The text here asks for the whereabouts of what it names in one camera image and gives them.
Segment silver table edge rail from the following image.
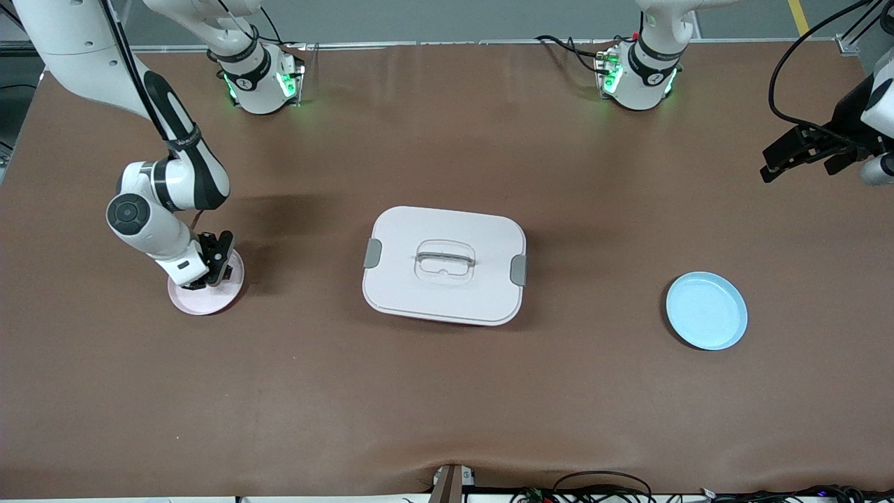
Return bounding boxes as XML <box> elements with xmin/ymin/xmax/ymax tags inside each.
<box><xmin>133</xmin><ymin>38</ymin><xmax>839</xmax><ymax>52</ymax></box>

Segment black right arm base cables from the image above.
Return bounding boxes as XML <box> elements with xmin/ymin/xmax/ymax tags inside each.
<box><xmin>255</xmin><ymin>7</ymin><xmax>308</xmax><ymax>51</ymax></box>

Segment tangled black cable bundle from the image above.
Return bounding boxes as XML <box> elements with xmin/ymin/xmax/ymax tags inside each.
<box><xmin>698</xmin><ymin>484</ymin><xmax>894</xmax><ymax>503</ymax></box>

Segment black arm base cables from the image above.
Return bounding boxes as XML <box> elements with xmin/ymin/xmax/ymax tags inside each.
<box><xmin>536</xmin><ymin>34</ymin><xmax>617</xmax><ymax>75</ymax></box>
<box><xmin>255</xmin><ymin>7</ymin><xmax>308</xmax><ymax>51</ymax></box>

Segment light blue round plate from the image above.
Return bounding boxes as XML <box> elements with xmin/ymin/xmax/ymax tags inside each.
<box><xmin>666</xmin><ymin>271</ymin><xmax>749</xmax><ymax>351</ymax></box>

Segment white lidded storage box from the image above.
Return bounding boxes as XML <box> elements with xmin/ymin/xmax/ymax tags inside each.
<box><xmin>362</xmin><ymin>205</ymin><xmax>527</xmax><ymax>327</ymax></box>

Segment black left arm base cables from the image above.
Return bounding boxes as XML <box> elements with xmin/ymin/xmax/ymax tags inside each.
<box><xmin>536</xmin><ymin>34</ymin><xmax>617</xmax><ymax>75</ymax></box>

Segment pink round plate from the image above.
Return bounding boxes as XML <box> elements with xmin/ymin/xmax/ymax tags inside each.
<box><xmin>168</xmin><ymin>248</ymin><xmax>246</xmax><ymax>316</ymax></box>

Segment brown table mat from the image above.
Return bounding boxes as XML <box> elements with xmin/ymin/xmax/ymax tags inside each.
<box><xmin>0</xmin><ymin>41</ymin><xmax>894</xmax><ymax>498</ymax></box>

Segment black cable loop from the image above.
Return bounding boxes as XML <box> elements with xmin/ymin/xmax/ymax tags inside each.
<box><xmin>552</xmin><ymin>471</ymin><xmax>654</xmax><ymax>503</ymax></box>

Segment white box lid handle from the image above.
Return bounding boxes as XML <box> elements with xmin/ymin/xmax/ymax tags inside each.
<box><xmin>415</xmin><ymin>240</ymin><xmax>476</xmax><ymax>280</ymax></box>

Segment brown camera mounting post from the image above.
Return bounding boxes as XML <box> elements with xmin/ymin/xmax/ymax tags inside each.
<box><xmin>428</xmin><ymin>464</ymin><xmax>477</xmax><ymax>503</ymax></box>

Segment aluminium frame profile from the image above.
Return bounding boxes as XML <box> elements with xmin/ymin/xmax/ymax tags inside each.
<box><xmin>837</xmin><ymin>0</ymin><xmax>894</xmax><ymax>55</ymax></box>

